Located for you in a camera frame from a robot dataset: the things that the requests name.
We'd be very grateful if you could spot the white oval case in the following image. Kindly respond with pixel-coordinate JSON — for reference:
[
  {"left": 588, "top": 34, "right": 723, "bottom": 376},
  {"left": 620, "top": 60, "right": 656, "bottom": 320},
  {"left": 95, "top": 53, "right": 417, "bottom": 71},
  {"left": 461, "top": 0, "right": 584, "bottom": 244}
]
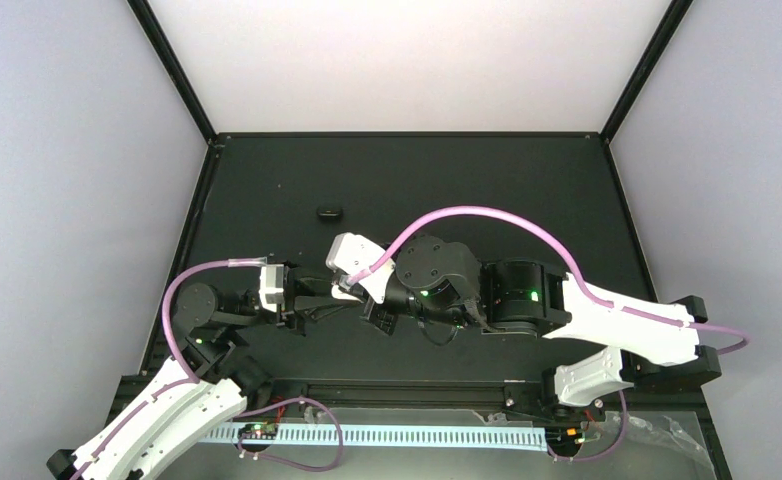
[{"left": 330, "top": 283, "right": 363, "bottom": 303}]

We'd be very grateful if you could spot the black earbud charging case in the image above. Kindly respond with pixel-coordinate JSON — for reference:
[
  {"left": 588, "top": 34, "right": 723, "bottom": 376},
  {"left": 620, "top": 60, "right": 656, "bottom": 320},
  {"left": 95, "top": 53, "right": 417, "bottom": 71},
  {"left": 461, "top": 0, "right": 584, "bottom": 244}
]
[{"left": 316, "top": 205, "right": 344, "bottom": 223}]

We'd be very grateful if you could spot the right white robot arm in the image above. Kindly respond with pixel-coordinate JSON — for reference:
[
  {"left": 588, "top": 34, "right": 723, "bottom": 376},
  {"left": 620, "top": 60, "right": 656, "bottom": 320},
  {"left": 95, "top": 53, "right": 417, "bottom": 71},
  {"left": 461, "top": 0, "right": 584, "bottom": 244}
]
[{"left": 327, "top": 235, "right": 721, "bottom": 419}]

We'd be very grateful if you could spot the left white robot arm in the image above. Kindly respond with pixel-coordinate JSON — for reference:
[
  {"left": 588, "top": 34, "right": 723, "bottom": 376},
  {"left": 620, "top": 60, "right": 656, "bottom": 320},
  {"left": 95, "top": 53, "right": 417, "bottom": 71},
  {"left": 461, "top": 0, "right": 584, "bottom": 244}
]
[{"left": 46, "top": 258, "right": 359, "bottom": 479}]

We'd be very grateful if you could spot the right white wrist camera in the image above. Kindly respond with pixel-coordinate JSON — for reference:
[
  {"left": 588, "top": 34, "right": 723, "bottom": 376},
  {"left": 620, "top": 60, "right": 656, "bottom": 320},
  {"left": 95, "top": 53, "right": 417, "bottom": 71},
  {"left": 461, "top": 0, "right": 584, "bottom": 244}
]
[{"left": 325, "top": 233, "right": 395, "bottom": 304}]

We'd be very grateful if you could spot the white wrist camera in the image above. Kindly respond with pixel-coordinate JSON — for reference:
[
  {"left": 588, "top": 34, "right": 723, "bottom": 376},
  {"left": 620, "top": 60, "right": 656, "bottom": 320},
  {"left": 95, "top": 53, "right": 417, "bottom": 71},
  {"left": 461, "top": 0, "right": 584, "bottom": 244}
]
[
  {"left": 258, "top": 264, "right": 286, "bottom": 313},
  {"left": 325, "top": 233, "right": 395, "bottom": 304}
]

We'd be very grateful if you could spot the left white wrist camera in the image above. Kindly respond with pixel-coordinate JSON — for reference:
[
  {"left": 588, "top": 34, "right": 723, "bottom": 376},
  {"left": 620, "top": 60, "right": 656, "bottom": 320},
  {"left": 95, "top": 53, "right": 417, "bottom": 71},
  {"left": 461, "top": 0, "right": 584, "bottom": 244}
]
[{"left": 258, "top": 264, "right": 286, "bottom": 313}]

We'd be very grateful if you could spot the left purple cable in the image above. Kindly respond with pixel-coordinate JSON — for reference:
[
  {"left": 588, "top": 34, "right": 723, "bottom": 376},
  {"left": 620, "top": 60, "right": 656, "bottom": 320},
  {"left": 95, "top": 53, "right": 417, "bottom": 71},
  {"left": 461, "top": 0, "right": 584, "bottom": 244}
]
[{"left": 66, "top": 256, "right": 345, "bottom": 480}]

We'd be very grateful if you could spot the purple cable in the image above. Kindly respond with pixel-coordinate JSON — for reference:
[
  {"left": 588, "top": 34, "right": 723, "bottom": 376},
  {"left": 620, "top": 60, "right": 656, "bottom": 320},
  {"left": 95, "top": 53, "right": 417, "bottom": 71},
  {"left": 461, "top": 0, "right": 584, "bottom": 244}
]
[
  {"left": 66, "top": 256, "right": 345, "bottom": 480},
  {"left": 347, "top": 205, "right": 751, "bottom": 464}
]

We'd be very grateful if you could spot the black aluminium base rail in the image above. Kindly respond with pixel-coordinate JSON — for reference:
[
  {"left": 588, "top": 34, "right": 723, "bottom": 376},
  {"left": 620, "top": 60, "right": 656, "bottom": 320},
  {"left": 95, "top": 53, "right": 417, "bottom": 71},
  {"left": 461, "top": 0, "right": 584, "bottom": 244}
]
[{"left": 109, "top": 374, "right": 710, "bottom": 425}]

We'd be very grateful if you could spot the light blue slotted cable duct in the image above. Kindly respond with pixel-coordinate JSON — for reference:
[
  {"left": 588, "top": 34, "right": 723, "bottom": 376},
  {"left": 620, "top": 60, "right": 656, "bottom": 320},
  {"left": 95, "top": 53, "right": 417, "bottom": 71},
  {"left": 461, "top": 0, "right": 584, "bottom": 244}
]
[{"left": 201, "top": 422, "right": 548, "bottom": 452}]

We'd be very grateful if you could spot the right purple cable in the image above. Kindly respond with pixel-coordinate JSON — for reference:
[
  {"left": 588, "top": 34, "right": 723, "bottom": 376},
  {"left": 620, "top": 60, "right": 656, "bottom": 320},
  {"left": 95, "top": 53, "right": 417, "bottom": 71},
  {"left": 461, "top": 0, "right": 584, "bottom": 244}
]
[{"left": 347, "top": 205, "right": 751, "bottom": 464}]

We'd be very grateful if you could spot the left back frame post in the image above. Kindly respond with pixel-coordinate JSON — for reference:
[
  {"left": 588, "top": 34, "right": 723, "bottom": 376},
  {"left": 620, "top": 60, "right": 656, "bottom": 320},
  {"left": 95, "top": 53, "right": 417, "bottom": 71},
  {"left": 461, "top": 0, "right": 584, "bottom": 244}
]
[{"left": 127, "top": 0, "right": 217, "bottom": 144}]

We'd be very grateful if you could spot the frame post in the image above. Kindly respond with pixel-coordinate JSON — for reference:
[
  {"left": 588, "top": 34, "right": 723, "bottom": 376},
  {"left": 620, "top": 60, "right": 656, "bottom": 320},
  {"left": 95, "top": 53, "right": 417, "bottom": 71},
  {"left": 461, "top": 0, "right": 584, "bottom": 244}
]
[
  {"left": 127, "top": 0, "right": 217, "bottom": 144},
  {"left": 600, "top": 0, "right": 693, "bottom": 144}
]

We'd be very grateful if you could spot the right back frame post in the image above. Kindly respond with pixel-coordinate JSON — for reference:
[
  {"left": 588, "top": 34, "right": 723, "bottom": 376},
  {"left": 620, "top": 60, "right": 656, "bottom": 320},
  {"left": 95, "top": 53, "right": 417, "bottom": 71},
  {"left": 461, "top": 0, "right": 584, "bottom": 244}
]
[{"left": 600, "top": 0, "right": 693, "bottom": 144}]

